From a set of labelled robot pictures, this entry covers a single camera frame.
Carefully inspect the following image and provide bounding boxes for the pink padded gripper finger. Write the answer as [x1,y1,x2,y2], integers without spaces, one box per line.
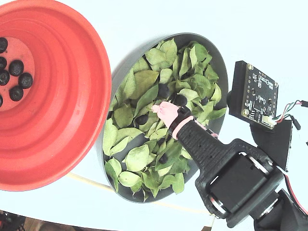
[151,100,229,174]
[196,120,219,140]

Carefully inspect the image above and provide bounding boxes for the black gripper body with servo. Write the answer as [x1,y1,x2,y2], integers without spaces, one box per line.
[194,138,285,229]

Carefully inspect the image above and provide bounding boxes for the heap of green leaves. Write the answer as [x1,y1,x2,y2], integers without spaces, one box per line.
[103,38,228,202]

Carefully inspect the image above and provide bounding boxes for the dark grey round bowl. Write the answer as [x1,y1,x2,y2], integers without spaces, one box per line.
[96,32,229,204]

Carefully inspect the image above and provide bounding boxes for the red ribbed plastic cup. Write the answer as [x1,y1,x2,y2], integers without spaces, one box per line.
[0,0,113,193]

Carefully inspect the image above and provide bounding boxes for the pale green leaf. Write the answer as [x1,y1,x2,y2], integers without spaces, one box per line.
[105,157,123,179]
[144,47,170,70]
[206,107,228,120]
[159,38,178,67]
[117,170,142,188]
[115,68,136,106]
[115,127,144,144]
[172,172,185,195]
[125,143,151,172]
[103,117,118,156]

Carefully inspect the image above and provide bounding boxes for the dark green long leaf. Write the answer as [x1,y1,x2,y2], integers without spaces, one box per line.
[132,84,159,118]

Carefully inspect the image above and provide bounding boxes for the olive yellowish large leaf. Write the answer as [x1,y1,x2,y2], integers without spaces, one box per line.
[129,69,160,100]

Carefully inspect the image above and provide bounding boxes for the thin pale wooden strip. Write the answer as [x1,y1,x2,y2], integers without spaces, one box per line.
[66,172,214,216]

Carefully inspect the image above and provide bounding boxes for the red white servo wires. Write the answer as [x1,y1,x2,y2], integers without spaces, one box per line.
[274,165,308,216]

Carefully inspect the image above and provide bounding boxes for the bare circuit board camera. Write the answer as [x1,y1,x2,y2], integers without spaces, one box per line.
[226,60,280,130]

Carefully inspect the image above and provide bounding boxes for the multicoloured camera wire bundle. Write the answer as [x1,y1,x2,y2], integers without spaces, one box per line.
[270,100,308,132]

